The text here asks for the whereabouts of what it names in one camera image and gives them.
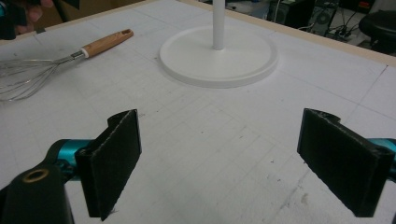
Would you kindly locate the black office chair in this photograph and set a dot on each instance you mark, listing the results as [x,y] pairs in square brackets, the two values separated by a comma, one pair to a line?
[378,29]

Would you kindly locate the black computer tower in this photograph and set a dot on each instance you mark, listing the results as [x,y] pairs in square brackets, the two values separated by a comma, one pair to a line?
[322,18]

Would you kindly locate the white round base stand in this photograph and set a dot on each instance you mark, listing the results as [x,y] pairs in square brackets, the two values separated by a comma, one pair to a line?
[218,59]

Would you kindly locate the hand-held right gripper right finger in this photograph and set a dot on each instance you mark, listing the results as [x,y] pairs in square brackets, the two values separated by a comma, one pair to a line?
[342,161]

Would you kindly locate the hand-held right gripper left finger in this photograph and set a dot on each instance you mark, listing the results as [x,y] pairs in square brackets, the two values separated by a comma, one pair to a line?
[113,161]

